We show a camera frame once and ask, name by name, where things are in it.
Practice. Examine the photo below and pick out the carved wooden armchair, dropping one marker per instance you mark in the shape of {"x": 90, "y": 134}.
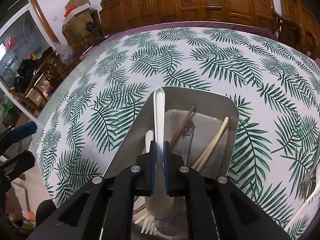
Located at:
{"x": 297, "y": 13}

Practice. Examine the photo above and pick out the clear plastic bag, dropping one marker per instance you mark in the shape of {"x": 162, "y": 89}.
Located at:
{"x": 65, "y": 52}

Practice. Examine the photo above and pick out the leaf pattern tablecloth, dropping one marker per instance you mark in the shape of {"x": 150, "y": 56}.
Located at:
{"x": 95, "y": 122}

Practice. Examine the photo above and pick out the grey metal utensil tray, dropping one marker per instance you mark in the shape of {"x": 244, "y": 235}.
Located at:
{"x": 190, "y": 173}

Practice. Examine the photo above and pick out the stainless steel fork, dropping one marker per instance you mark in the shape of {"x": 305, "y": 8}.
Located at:
{"x": 167, "y": 219}

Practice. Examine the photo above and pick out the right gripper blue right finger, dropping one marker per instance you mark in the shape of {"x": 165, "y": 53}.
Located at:
{"x": 166, "y": 160}

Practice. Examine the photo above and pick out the stacked cardboard boxes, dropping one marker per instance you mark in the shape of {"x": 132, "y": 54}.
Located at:
{"x": 79, "y": 20}

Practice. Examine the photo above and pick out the dark brown wooden chopstick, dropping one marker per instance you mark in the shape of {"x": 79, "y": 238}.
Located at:
{"x": 180, "y": 129}

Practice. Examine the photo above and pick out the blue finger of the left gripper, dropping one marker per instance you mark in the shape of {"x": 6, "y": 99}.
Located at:
{"x": 17, "y": 165}
{"x": 23, "y": 132}

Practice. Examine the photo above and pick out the large white plastic ladle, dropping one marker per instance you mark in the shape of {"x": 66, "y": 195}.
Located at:
{"x": 307, "y": 211}

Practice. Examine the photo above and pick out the wooden chair at left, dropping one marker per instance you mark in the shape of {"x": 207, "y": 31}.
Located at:
{"x": 37, "y": 78}

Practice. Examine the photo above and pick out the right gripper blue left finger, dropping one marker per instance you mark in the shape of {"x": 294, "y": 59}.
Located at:
{"x": 153, "y": 152}

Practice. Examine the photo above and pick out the carved wooden sofa bench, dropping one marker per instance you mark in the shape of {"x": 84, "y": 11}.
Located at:
{"x": 120, "y": 15}

